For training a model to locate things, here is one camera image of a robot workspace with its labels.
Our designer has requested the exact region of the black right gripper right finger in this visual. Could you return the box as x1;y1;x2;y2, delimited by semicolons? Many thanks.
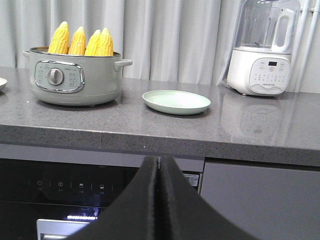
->
157;156;254;240

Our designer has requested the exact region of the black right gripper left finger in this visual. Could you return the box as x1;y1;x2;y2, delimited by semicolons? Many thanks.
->
67;156;158;240

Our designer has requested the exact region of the light green round plate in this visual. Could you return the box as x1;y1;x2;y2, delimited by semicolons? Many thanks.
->
142;90;211;115

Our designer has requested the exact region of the yellow corn cob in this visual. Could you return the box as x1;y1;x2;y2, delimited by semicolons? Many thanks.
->
67;26;86;56
84;29;101;56
47;21;69;54
96;27;114;57

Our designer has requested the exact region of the beige round plate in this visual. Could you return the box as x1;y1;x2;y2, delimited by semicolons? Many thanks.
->
0;77;8;91

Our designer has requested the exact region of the grey right cabinet door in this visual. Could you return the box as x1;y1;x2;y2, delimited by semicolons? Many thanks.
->
201;162;320;240

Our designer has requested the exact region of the black built-in disinfection cabinet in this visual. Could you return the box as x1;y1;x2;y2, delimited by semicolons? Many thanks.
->
0;143;206;240

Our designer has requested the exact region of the green electric cooking pot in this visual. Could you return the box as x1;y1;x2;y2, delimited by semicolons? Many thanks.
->
23;47;133;106

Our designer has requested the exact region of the white pleated curtain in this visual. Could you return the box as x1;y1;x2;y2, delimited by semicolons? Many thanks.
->
0;0;242;86

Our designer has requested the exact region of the white blender appliance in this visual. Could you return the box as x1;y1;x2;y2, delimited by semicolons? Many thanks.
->
226;0;300;96

